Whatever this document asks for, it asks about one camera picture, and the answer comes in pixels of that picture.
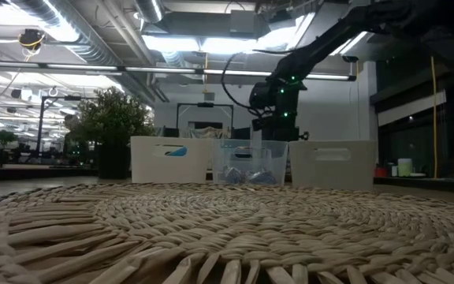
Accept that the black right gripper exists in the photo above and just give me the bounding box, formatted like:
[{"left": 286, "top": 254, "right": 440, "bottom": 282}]
[{"left": 251, "top": 116, "right": 311, "bottom": 142}]

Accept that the blue silver granola bar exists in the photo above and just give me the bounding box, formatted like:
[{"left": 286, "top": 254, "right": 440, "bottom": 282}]
[
  {"left": 222, "top": 167, "right": 247, "bottom": 185},
  {"left": 248, "top": 169, "right": 278, "bottom": 186}
]

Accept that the blue orange-ended granola bar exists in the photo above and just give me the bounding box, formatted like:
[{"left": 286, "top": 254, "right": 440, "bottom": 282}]
[{"left": 164, "top": 145, "right": 188, "bottom": 158}]

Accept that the clear plastic bin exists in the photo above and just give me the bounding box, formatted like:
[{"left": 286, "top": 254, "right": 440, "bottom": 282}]
[{"left": 210, "top": 137, "right": 290, "bottom": 187}]

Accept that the grey plastic bin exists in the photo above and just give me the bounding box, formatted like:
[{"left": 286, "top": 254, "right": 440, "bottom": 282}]
[{"left": 288, "top": 140, "right": 378, "bottom": 192}]

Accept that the round woven straw mat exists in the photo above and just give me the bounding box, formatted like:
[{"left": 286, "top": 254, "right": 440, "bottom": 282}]
[{"left": 0, "top": 181, "right": 454, "bottom": 284}]

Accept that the white green cup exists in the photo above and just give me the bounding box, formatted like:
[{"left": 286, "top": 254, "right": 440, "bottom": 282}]
[{"left": 396, "top": 157, "right": 414, "bottom": 178}]

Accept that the white plastic bin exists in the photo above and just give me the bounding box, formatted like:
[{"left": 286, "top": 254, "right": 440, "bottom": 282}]
[{"left": 130, "top": 136, "right": 214, "bottom": 185}]

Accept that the black side desk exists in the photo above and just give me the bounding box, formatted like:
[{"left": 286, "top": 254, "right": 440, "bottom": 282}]
[{"left": 373, "top": 176, "right": 454, "bottom": 194}]

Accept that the green potted plant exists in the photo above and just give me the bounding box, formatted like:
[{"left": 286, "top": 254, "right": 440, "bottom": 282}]
[{"left": 65, "top": 86, "right": 157, "bottom": 181}]

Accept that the small green plant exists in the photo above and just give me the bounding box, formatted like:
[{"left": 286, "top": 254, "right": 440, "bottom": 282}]
[{"left": 0, "top": 129, "right": 17, "bottom": 149}]

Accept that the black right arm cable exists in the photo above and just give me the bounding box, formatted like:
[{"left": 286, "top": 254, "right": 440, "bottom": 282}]
[{"left": 221, "top": 52, "right": 279, "bottom": 118}]

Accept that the black rig frame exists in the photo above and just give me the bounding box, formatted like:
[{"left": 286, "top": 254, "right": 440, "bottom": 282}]
[{"left": 176, "top": 102, "right": 235, "bottom": 139}]

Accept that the black tall stand frame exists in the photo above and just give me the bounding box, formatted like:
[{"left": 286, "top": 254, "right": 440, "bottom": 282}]
[{"left": 35, "top": 95, "right": 94, "bottom": 159}]

